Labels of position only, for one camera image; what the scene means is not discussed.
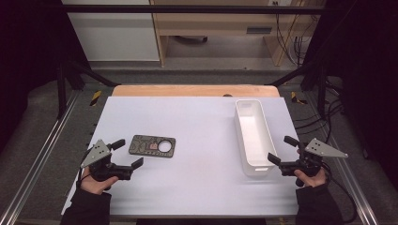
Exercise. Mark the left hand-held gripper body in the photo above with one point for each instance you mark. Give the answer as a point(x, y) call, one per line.
point(103, 170)

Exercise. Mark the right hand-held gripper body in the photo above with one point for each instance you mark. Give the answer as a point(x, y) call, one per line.
point(308, 162)

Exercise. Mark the dark rectangular circuit board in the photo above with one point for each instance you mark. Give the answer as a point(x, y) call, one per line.
point(147, 146)

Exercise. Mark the person's left hand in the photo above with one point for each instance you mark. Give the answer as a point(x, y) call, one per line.
point(94, 186)

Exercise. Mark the person's right hand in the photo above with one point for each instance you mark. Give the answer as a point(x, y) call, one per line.
point(314, 181)

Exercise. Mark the white plastic bin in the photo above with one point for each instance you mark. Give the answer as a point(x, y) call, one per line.
point(254, 137)

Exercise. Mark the yellow black striped tape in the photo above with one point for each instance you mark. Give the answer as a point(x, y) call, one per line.
point(296, 98)
point(95, 97)

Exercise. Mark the white table cover sheet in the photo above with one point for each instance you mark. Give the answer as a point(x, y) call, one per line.
point(194, 125)

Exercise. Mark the black curtain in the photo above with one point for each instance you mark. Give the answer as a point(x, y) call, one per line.
point(28, 62)
point(366, 78)

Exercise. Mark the white cabinet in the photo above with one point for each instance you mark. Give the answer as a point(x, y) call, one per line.
point(115, 34)

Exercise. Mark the grey desk label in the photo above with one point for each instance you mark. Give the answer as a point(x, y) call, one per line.
point(259, 30)

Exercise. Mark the wooden desk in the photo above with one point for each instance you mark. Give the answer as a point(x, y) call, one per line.
point(216, 22)

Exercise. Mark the black horizontal bar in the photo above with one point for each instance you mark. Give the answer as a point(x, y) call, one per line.
point(187, 9)

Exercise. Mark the aluminium rail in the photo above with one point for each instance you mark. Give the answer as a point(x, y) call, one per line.
point(350, 175)
point(37, 159)

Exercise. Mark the black metal frame stand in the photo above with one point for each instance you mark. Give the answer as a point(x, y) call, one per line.
point(78, 78)
point(309, 78)

